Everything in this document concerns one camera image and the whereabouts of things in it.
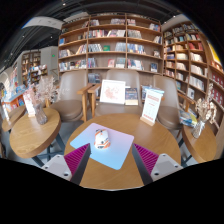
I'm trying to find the round wooden side table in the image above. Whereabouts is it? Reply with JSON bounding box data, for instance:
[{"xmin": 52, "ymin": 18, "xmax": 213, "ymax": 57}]
[
  {"xmin": 181, "ymin": 121, "xmax": 218, "ymax": 165},
  {"xmin": 9, "ymin": 107, "xmax": 66, "ymax": 168}
]

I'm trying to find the small red white table sign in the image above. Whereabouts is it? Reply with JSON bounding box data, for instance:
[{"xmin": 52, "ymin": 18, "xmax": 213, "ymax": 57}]
[{"xmin": 22, "ymin": 87, "xmax": 36, "ymax": 118}]

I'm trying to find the large wooden bookshelf unit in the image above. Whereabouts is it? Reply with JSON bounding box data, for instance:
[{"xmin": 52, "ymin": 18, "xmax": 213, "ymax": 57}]
[{"xmin": 57, "ymin": 13, "xmax": 165, "ymax": 85}]

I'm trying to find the pastel blue pink mouse pad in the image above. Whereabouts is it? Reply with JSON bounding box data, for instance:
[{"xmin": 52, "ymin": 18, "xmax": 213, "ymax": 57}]
[{"xmin": 69, "ymin": 122, "xmax": 135, "ymax": 171}]

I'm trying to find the brown padded wooden armchair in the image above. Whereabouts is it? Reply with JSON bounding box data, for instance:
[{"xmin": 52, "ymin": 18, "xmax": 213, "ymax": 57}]
[
  {"xmin": 153, "ymin": 74, "xmax": 196, "ymax": 132},
  {"xmin": 49, "ymin": 69, "xmax": 95, "ymax": 123},
  {"xmin": 87, "ymin": 68, "xmax": 145, "ymax": 118}
]

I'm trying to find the white framed floral picture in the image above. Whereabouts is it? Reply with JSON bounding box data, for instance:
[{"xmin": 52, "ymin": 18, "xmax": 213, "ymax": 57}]
[{"xmin": 99, "ymin": 79, "xmax": 127, "ymax": 105}]

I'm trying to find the distant wooden bookshelf unit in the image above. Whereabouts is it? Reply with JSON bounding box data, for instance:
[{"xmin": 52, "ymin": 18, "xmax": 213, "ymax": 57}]
[{"xmin": 20, "ymin": 49, "xmax": 43, "ymax": 88}]

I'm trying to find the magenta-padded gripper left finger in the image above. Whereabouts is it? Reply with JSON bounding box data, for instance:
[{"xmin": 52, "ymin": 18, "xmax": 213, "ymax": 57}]
[{"xmin": 41, "ymin": 143, "xmax": 92, "ymax": 186}]

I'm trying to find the dark upright book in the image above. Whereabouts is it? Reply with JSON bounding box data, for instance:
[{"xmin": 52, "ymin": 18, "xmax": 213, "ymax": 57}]
[{"xmin": 124, "ymin": 87, "xmax": 139, "ymax": 106}]

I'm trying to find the curved wooden bookshelf unit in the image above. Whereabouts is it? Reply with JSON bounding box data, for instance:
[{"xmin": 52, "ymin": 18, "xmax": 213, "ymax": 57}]
[{"xmin": 162, "ymin": 20, "xmax": 224, "ymax": 128}]

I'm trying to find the white orange patterned computer mouse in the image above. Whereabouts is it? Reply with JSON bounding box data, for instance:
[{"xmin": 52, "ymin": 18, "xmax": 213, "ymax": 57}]
[{"xmin": 93, "ymin": 128, "xmax": 111, "ymax": 150}]

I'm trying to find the stack of blue yellow books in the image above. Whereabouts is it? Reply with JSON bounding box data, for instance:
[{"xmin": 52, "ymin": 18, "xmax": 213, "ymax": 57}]
[{"xmin": 179, "ymin": 109, "xmax": 199, "ymax": 129}]

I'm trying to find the white sign in wooden base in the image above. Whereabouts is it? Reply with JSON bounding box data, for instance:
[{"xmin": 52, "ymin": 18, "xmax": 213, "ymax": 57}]
[{"xmin": 139, "ymin": 88, "xmax": 164, "ymax": 127}]

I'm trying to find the glass vase with dried flowers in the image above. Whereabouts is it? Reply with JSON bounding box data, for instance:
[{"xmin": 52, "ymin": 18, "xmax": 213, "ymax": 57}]
[
  {"xmin": 28, "ymin": 75, "xmax": 58, "ymax": 126},
  {"xmin": 191, "ymin": 83, "xmax": 218, "ymax": 140}
]

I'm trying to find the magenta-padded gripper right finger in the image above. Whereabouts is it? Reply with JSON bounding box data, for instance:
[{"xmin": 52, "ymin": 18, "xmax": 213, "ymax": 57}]
[{"xmin": 131, "ymin": 143, "xmax": 184, "ymax": 186}]

